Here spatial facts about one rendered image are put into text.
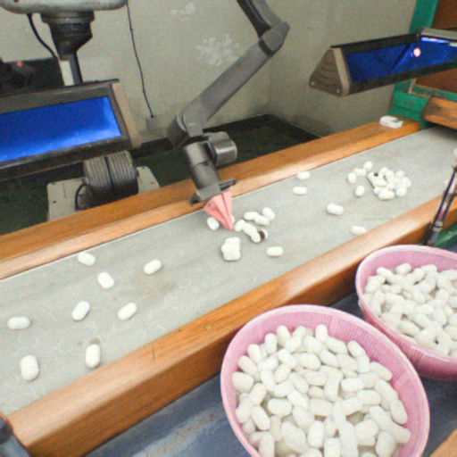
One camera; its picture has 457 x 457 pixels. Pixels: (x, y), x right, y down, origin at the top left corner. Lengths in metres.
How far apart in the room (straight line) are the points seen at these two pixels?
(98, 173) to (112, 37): 1.79
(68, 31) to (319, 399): 1.06
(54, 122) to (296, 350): 0.46
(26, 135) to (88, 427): 0.37
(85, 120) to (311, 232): 0.55
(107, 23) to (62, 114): 2.29
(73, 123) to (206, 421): 0.44
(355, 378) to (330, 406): 0.07
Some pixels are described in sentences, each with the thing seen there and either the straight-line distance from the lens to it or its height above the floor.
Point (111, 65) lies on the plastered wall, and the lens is 2.77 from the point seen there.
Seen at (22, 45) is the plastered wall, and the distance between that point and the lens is 2.64.
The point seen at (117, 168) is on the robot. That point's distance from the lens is 1.05.
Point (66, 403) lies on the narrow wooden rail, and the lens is 0.56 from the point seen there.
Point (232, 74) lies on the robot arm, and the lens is 0.99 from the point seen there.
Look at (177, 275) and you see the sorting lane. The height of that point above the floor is 0.74.
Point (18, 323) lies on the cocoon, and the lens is 0.70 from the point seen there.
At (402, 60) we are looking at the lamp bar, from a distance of 0.80.
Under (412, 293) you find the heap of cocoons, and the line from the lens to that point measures 0.75.
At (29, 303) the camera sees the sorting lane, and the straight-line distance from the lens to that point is 0.74.
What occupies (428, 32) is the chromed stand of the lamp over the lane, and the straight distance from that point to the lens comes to 0.84.
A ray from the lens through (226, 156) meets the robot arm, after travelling 0.86.
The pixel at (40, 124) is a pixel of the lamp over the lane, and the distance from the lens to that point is 0.45.
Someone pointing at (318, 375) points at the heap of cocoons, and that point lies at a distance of 0.58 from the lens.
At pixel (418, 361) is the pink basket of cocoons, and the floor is 0.72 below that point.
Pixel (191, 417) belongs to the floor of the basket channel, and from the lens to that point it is 0.62.
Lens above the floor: 1.22
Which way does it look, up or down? 36 degrees down
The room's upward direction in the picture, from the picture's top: straight up
